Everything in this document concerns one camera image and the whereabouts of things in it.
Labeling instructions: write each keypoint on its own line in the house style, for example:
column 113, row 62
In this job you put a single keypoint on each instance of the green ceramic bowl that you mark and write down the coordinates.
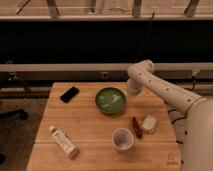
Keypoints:
column 110, row 100

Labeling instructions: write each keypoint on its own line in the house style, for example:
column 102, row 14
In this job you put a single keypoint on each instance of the white plastic bottle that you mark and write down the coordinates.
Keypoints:
column 64, row 142

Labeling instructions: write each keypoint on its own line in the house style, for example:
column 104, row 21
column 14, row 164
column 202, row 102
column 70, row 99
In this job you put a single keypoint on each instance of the thin black diagonal rod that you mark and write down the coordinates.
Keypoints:
column 142, row 46

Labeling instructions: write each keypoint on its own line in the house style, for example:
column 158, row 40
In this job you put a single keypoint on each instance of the black office chair base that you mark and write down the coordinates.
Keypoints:
column 20, row 113

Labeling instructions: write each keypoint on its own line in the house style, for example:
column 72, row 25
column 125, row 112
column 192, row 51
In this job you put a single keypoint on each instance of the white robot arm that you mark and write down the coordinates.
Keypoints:
column 197, row 152

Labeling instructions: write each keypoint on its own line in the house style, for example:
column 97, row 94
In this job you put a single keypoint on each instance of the dark red chili pepper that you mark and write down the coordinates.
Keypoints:
column 138, row 131

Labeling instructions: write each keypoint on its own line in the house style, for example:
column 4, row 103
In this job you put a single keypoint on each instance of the white paper cup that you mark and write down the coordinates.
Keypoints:
column 122, row 139

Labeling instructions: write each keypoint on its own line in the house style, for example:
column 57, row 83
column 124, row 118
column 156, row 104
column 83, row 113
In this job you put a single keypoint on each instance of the black phone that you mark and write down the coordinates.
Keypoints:
column 69, row 94

